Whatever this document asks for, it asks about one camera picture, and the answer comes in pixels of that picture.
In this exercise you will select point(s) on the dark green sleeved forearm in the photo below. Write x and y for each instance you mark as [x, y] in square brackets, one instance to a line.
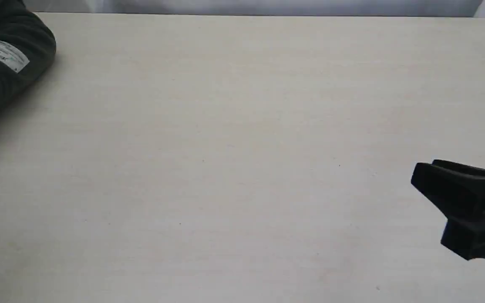
[27, 49]

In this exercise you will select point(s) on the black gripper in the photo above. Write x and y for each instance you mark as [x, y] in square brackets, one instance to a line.
[458, 192]

